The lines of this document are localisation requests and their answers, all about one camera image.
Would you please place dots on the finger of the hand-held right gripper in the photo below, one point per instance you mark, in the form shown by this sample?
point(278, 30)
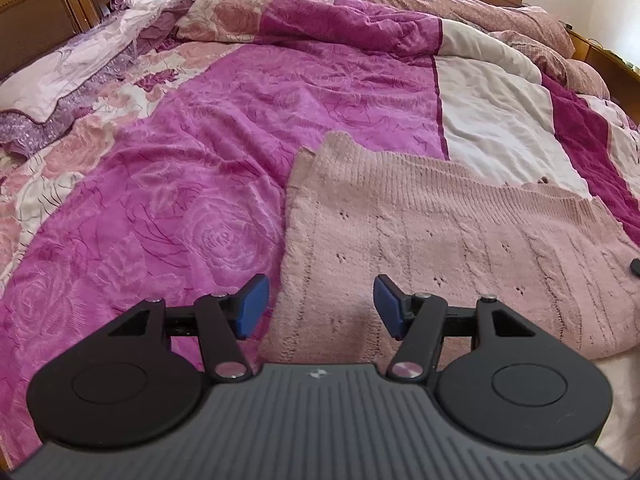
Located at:
point(636, 267)

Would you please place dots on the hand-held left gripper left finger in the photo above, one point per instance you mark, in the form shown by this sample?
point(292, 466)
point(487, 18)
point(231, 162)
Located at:
point(251, 305)

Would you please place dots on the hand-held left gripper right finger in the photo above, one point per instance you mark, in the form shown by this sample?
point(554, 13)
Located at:
point(389, 305)

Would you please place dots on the pink knit cardigan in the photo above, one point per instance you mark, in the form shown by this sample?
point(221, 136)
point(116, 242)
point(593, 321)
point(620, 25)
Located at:
point(425, 220)

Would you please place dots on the magenta floral patchwork quilt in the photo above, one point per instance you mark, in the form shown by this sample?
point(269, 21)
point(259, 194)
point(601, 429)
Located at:
point(225, 135)

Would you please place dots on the wooden footboard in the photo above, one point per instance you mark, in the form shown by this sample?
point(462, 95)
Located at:
point(607, 65)

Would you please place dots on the pink dotted duvet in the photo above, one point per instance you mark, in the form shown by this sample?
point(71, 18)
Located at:
point(500, 15)

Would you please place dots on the purple floral pillow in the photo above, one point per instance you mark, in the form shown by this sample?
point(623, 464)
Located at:
point(75, 60)

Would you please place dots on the wooden headboard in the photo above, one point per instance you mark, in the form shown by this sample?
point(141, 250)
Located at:
point(40, 10)

